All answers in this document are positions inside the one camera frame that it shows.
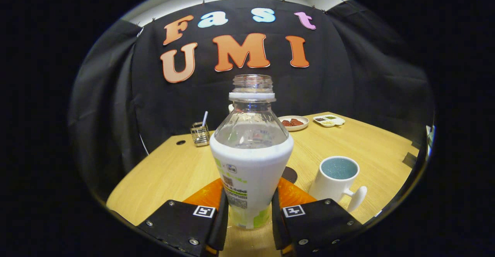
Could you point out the wooden table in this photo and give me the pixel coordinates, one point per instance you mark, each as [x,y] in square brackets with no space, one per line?
[174,172]

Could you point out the white cup with blue inside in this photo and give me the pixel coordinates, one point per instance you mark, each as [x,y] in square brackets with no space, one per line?
[328,189]

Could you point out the small white round plate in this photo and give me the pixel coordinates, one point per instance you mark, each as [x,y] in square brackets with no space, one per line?
[303,126]

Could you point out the dark brown round coaster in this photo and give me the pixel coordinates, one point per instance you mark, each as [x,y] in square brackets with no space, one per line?
[291,175]

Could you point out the black backdrop cloth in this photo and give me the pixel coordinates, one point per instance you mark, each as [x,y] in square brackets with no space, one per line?
[348,75]

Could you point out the black table edge clamp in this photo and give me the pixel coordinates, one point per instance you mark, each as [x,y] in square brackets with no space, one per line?
[410,159]

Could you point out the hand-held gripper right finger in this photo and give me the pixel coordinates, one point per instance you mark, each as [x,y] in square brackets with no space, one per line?
[321,226]

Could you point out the white divided condiment dish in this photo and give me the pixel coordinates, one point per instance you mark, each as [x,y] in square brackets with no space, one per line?
[328,121]

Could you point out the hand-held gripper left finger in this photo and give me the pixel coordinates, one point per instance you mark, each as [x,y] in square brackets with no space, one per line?
[181,226]

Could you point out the clear bottle with white label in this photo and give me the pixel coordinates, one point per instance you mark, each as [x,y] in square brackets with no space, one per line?
[251,164]

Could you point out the red dried food pieces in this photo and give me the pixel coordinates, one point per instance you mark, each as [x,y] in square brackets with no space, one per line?
[292,122]

